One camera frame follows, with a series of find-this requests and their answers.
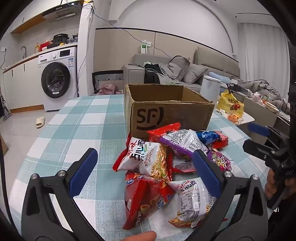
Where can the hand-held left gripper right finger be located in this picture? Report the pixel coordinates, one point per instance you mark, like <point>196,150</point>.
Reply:
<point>207,173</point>

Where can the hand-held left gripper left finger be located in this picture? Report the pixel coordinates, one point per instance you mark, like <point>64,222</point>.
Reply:
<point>81,173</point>

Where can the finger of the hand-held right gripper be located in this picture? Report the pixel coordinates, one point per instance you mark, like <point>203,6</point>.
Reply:
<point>257,129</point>
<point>256,148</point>

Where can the magenta candy packet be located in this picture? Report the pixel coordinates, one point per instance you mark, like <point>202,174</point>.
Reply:
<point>220,161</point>

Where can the small red snack packet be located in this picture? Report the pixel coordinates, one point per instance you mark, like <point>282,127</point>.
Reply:
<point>222,142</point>

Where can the blue cookie packet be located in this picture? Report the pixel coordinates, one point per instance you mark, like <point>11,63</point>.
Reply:
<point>208,137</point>

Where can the purple silver snack packet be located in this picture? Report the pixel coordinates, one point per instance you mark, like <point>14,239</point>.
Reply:
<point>182,141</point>

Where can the white red noodle snack packet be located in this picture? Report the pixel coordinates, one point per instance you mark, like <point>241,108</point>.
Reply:
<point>148,160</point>

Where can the red orange snack packet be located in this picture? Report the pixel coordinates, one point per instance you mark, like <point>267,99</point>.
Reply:
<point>159,133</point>

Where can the red crisps packet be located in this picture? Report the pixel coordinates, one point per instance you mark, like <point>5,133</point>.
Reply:
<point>143,199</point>

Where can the brown cardboard box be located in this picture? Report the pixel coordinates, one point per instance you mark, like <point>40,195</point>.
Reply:
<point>175,113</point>

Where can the person's right hand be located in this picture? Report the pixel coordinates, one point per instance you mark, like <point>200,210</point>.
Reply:
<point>270,186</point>

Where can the person's left hand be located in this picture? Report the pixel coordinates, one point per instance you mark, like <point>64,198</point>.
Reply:
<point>140,236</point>

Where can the beige upholstered bench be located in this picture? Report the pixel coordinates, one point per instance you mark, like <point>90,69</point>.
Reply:
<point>259,111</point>

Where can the white bowl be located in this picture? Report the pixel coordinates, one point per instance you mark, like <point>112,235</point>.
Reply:
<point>272,107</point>

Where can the orange fruits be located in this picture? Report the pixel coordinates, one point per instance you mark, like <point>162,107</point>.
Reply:
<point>233,118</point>

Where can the yellow plastic bag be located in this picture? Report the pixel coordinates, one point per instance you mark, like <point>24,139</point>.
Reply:
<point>231,104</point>

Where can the grey blanket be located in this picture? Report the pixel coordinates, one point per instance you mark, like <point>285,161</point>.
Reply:
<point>266,88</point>

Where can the checked teal white tablecloth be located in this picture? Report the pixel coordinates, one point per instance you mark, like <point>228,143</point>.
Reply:
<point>76,129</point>

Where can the black device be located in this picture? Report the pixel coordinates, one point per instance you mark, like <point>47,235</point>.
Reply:
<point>234,87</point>

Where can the white trash can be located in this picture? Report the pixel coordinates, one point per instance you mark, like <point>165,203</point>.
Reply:
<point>209,89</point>

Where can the beige slipper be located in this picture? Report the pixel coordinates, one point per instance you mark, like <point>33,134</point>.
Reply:
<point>40,122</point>

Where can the light blue pillow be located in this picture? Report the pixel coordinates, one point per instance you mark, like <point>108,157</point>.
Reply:
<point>218,77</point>

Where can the white curtain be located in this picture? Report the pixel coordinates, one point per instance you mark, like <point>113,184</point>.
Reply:
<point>263,53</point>

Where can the grey pillow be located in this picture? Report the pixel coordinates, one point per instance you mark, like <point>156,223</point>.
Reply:
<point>181,62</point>
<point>195,73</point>

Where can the pink cloth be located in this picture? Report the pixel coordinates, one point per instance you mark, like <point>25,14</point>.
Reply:
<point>108,89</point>

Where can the white washing machine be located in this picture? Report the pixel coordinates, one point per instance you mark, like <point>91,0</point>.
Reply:
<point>57,81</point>

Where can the mop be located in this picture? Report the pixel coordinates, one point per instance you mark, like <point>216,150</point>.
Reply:
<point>5,113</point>

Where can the white kitchen counter cabinet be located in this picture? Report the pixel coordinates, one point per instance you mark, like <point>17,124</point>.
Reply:
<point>25,85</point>

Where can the grey jacket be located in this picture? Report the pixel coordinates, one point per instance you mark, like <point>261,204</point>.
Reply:
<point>168,73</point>

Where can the grey sofa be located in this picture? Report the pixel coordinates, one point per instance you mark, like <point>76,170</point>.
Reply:
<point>134,74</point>

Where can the black clothes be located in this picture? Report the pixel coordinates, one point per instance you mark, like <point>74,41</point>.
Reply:
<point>151,74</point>

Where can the red box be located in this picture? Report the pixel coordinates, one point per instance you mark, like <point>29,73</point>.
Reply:
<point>45,46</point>

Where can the yellow bottle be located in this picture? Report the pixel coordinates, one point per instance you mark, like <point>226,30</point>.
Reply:
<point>37,48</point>

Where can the dark bag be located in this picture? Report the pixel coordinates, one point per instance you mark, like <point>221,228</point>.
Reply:
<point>74,39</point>

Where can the black pressure cooker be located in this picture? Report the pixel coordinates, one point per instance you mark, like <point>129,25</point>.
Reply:
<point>59,40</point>

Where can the black kitchen faucet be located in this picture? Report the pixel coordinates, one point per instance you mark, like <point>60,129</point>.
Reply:
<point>23,49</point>

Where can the steel range hood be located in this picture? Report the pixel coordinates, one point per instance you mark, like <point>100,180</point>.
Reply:
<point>62,12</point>

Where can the green white wall charger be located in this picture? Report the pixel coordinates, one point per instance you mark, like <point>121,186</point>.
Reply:
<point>144,48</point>

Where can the white wall cabinet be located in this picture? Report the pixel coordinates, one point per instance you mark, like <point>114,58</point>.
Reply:
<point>30,22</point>

